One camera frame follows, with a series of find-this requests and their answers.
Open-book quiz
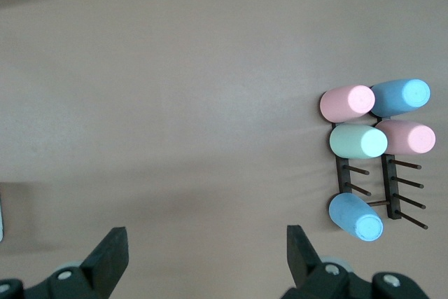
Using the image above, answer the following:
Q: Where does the pink plastic cup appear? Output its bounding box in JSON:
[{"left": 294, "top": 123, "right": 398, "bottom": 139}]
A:
[
  {"left": 319, "top": 84, "right": 377, "bottom": 123},
  {"left": 374, "top": 119, "right": 437, "bottom": 156}
]

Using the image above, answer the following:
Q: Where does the green plastic cup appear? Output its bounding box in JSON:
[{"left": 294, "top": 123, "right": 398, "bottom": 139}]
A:
[{"left": 329, "top": 123, "right": 389, "bottom": 160}]

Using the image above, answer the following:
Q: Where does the dark wooden cup rack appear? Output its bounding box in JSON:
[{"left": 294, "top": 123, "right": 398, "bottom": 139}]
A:
[{"left": 328, "top": 113, "right": 429, "bottom": 232}]

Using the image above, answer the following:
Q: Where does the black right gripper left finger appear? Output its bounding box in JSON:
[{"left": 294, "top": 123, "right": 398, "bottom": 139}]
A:
[{"left": 0, "top": 225, "right": 130, "bottom": 299}]

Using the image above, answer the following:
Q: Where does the blue plastic cup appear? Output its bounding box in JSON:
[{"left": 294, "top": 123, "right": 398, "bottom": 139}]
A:
[
  {"left": 369, "top": 78, "right": 432, "bottom": 118},
  {"left": 328, "top": 192, "right": 384, "bottom": 243}
]

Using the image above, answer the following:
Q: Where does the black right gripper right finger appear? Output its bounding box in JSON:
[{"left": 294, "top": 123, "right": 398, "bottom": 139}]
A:
[{"left": 281, "top": 223, "right": 431, "bottom": 299}]

